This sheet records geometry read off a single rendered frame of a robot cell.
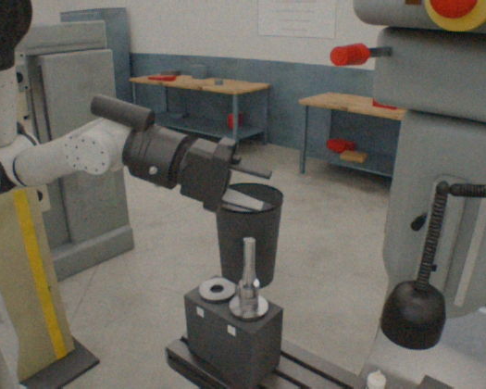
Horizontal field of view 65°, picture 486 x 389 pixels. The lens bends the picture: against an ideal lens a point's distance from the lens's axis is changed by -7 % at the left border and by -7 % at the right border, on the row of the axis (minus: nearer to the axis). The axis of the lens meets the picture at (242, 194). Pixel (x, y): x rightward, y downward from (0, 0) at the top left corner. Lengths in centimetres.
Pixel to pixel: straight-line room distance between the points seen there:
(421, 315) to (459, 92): 26
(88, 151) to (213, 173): 19
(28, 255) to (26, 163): 139
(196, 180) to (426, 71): 34
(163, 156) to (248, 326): 48
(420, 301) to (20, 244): 187
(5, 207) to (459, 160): 182
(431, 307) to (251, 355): 57
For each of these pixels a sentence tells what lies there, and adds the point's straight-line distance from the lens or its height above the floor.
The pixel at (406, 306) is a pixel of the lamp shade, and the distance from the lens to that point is 48.
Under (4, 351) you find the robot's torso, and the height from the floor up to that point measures 124.
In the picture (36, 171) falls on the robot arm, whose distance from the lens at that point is 77.
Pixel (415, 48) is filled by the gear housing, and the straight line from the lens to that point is 53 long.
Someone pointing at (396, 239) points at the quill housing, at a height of 143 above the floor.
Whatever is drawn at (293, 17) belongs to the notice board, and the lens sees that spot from 568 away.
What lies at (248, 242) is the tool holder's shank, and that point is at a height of 129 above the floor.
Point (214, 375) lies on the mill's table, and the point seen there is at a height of 92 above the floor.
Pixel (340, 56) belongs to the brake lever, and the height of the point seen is 170.
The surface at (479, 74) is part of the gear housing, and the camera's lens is 52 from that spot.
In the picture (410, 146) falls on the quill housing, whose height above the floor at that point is 157.
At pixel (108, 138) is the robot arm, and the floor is 157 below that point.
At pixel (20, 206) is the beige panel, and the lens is 205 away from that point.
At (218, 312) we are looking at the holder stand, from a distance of 98.
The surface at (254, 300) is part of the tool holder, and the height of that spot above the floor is 115.
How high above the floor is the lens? 173
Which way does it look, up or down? 24 degrees down
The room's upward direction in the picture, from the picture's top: straight up
